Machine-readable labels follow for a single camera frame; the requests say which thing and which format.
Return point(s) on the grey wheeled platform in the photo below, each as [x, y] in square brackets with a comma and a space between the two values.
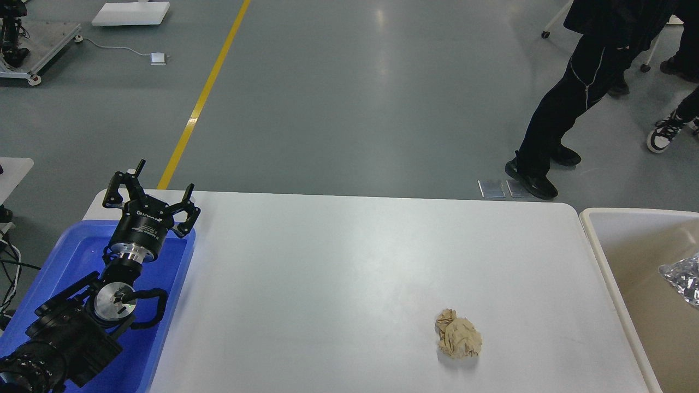
[28, 46]

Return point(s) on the metal floor plate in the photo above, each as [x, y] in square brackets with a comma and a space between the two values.
[490, 189]
[517, 190]

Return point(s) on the left metal floor plate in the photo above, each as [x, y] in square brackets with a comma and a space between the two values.
[490, 189]

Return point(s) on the crumpled brown paper ball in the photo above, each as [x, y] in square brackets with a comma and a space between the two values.
[458, 337]

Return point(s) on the blue plastic bin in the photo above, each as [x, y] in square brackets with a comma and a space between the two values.
[78, 252]

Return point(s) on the person with white sneakers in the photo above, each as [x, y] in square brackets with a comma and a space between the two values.
[684, 65]

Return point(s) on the silver foil bag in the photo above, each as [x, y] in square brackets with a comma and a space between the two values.
[683, 277]

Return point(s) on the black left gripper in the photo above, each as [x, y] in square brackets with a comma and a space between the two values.
[145, 222]

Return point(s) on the white flat board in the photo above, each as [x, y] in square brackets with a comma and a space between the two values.
[131, 14]

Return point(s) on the white side table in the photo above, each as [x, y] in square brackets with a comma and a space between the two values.
[14, 171]

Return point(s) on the right metal floor plate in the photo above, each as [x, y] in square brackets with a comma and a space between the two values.
[517, 190]

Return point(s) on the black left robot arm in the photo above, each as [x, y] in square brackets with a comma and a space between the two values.
[74, 337]

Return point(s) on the white floor socket box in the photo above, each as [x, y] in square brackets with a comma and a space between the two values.
[158, 58]

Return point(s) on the person in black clothes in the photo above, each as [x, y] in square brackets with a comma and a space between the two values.
[589, 75]

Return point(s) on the beige plastic bin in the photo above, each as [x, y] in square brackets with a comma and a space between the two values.
[630, 245]

